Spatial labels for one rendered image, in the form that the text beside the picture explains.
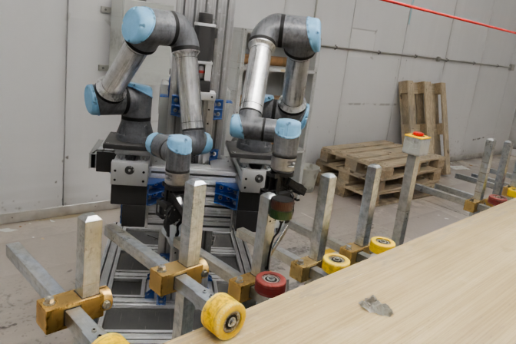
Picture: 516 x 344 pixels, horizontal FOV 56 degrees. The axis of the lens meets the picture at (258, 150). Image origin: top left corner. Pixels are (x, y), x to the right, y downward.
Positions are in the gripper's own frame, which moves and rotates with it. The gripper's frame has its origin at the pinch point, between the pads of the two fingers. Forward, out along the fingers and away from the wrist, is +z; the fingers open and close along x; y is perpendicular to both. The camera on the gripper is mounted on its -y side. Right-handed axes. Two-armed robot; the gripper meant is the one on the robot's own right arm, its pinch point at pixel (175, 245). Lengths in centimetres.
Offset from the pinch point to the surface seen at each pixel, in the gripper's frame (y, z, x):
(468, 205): -34, -1, -145
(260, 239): -34.8, -15.2, -2.2
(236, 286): -34.9, -3.5, 5.0
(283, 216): -41.6, -24.3, -2.4
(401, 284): -63, -7, -30
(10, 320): 111, 83, 14
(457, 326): -82, -7, -23
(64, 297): -34, -14, 50
